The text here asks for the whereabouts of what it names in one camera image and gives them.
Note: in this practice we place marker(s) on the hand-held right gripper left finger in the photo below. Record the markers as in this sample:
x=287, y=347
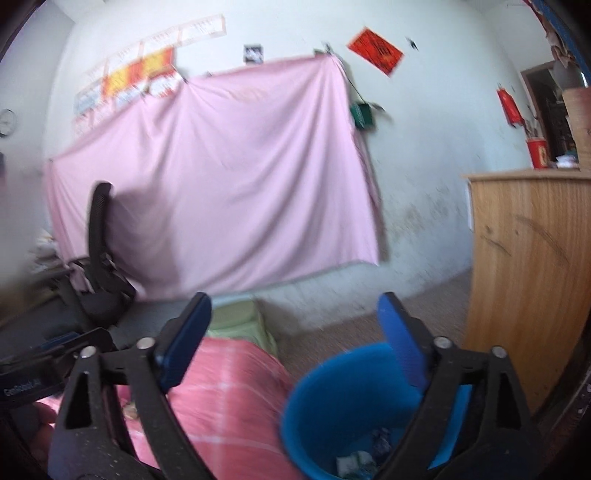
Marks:
x=184, y=344

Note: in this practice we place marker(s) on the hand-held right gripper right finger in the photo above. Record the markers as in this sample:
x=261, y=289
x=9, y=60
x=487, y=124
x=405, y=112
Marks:
x=401, y=341

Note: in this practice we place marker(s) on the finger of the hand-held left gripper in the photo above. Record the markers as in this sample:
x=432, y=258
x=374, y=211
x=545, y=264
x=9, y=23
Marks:
x=69, y=341

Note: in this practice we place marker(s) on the blue plastic basin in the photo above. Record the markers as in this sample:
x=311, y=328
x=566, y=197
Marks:
x=341, y=397

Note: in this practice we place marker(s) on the green plastic stool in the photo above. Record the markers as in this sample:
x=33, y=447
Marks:
x=240, y=321

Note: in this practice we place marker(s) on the pink plaid woven cloth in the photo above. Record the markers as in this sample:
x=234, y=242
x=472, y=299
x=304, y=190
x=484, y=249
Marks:
x=231, y=401

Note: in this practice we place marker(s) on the black office chair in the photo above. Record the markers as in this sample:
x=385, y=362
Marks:
x=99, y=258

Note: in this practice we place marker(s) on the wooden counter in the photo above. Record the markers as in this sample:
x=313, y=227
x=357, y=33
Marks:
x=521, y=277

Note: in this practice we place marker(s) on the pink hanging sheet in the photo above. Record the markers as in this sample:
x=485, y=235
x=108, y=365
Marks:
x=240, y=175

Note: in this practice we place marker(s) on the green hanging basket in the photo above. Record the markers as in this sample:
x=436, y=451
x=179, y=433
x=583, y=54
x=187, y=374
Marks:
x=362, y=116

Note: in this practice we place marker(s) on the red cup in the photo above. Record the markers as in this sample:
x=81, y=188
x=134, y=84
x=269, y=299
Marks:
x=538, y=154

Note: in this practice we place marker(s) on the red hanging bag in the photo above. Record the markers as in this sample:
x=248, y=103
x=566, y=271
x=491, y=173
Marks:
x=509, y=105

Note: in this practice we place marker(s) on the wooden board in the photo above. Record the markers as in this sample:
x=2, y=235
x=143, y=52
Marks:
x=578, y=129

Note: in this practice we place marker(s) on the red diamond paper decoration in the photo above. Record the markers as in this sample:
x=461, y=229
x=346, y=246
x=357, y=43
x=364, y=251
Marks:
x=376, y=50

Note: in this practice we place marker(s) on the cartoon printed cloth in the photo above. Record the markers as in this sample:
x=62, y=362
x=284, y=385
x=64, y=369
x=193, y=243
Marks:
x=565, y=27

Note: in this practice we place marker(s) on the round wall clock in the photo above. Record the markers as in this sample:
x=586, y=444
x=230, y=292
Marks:
x=6, y=122

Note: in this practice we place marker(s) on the wall calendar poster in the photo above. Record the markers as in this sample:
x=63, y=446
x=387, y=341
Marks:
x=134, y=69

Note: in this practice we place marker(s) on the small dark wall photo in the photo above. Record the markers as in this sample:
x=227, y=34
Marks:
x=253, y=54

